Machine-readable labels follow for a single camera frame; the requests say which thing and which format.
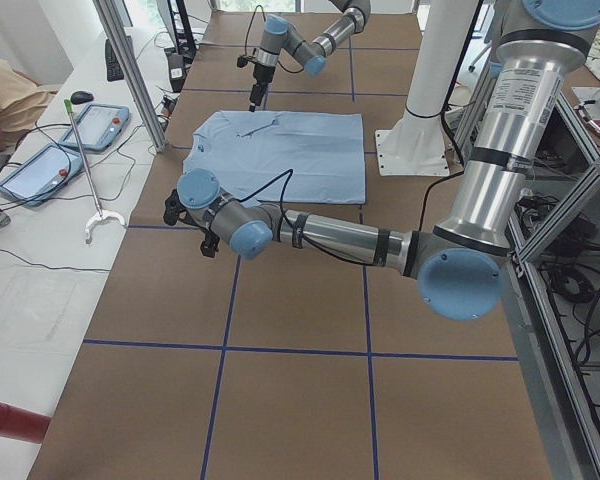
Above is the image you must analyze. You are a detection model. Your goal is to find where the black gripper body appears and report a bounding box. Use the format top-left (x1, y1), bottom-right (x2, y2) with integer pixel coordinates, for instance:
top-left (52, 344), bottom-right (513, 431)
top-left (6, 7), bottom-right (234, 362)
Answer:
top-left (249, 63), bottom-right (272, 106)
top-left (200, 231), bottom-right (219, 257)

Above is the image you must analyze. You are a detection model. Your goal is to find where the far blue teach pendant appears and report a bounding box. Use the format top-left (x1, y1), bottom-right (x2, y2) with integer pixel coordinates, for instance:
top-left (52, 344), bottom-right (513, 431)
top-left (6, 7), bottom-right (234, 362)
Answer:
top-left (69, 103), bottom-right (130, 153)

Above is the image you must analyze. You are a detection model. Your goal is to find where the near blue teach pendant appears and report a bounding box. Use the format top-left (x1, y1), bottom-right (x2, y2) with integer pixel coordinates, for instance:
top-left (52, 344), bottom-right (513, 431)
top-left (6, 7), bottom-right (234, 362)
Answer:
top-left (0, 144), bottom-right (83, 206)

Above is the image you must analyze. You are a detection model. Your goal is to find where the black computer mouse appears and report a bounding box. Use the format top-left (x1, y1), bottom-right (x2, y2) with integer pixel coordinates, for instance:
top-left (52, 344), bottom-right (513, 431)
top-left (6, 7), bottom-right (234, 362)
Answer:
top-left (70, 90), bottom-right (94, 105)

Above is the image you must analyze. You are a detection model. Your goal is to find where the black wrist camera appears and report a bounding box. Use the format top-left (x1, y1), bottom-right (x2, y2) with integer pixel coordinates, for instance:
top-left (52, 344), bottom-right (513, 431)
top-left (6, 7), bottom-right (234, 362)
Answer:
top-left (236, 54), bottom-right (256, 68)
top-left (163, 189), bottom-right (186, 226)

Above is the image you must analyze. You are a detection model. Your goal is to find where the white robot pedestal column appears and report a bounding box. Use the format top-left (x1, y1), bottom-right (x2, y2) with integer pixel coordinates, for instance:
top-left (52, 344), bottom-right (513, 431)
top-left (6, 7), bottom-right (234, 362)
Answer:
top-left (375, 0), bottom-right (482, 176)

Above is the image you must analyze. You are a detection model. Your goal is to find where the black keyboard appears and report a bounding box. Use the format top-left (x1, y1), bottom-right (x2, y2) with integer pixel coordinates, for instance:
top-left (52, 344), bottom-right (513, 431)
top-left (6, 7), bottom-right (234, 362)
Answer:
top-left (104, 39), bottom-right (124, 82)

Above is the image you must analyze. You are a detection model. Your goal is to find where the grabber stick with green handle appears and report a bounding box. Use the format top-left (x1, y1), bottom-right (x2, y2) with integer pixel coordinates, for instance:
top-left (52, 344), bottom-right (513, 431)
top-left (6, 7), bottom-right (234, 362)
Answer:
top-left (64, 99), bottom-right (126, 245)

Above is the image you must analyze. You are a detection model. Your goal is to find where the red cylinder bottle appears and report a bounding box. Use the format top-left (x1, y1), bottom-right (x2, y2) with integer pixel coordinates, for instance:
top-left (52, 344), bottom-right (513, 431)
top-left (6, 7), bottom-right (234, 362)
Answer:
top-left (0, 402), bottom-right (51, 444)

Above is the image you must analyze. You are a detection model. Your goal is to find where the black power adapter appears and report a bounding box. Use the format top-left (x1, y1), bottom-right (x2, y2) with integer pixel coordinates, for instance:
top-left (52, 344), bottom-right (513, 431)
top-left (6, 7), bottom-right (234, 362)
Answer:
top-left (167, 52), bottom-right (187, 93)

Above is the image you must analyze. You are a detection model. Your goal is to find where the light blue t-shirt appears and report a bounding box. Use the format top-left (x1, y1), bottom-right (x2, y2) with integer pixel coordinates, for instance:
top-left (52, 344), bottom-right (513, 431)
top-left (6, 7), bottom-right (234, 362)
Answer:
top-left (183, 110), bottom-right (366, 204)

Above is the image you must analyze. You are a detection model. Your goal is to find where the aluminium frame post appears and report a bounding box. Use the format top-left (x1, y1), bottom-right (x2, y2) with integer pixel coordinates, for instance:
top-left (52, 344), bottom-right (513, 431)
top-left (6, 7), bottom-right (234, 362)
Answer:
top-left (93, 0), bottom-right (166, 153)

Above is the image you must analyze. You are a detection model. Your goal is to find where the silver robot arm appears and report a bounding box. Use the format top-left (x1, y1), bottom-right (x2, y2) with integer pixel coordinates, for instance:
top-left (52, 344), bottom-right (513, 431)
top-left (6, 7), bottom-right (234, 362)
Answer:
top-left (237, 0), bottom-right (371, 112)
top-left (166, 1), bottom-right (600, 321)

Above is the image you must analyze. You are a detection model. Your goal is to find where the blue teach pendant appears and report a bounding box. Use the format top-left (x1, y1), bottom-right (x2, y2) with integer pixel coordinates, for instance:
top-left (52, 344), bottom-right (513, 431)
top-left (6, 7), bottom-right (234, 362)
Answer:
top-left (69, 103), bottom-right (130, 153)
top-left (0, 144), bottom-right (83, 206)

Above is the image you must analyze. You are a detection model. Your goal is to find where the person in beige shirt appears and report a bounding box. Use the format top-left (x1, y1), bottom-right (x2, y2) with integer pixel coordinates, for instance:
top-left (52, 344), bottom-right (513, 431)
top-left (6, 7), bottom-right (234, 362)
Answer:
top-left (0, 58), bottom-right (55, 153)

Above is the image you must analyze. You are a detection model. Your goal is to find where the aluminium frame rack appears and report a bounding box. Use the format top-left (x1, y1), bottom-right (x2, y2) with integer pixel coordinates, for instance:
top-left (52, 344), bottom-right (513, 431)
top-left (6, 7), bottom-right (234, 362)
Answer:
top-left (454, 64), bottom-right (600, 480)

